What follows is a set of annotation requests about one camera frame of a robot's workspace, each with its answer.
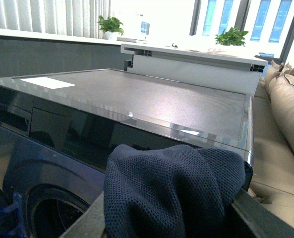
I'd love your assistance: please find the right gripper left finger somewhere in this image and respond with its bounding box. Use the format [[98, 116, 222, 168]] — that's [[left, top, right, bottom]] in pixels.
[[60, 192, 107, 238]]

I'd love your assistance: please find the beige leather sofa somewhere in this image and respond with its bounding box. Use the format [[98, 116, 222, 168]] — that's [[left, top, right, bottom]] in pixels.
[[248, 76, 294, 229]]

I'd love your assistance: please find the green potted plant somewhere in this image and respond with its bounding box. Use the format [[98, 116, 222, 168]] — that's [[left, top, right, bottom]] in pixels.
[[215, 27, 248, 46], [98, 15, 124, 41]]

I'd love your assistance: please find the navy mesh knit garment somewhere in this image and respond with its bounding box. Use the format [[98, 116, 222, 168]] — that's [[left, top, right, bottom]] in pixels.
[[104, 145, 245, 238]]

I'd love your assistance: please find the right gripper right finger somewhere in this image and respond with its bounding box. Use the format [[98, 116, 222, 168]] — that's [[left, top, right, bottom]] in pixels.
[[231, 192, 294, 238]]

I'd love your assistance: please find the grey front-load washing machine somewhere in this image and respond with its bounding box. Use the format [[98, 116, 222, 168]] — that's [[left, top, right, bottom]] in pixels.
[[0, 69, 253, 238]]

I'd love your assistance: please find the white sticker on washer top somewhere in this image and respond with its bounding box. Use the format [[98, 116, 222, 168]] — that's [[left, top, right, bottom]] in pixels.
[[21, 77, 75, 89]]

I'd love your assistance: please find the white counter cabinet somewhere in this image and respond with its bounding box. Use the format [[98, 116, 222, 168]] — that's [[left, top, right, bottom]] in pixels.
[[120, 43, 268, 95]]

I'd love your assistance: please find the beige sofa back cushion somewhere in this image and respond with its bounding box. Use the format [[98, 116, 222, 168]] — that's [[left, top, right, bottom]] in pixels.
[[264, 61, 294, 153]]

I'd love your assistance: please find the blue left robot gripper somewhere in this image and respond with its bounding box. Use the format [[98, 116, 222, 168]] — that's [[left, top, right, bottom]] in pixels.
[[0, 189, 28, 238]]

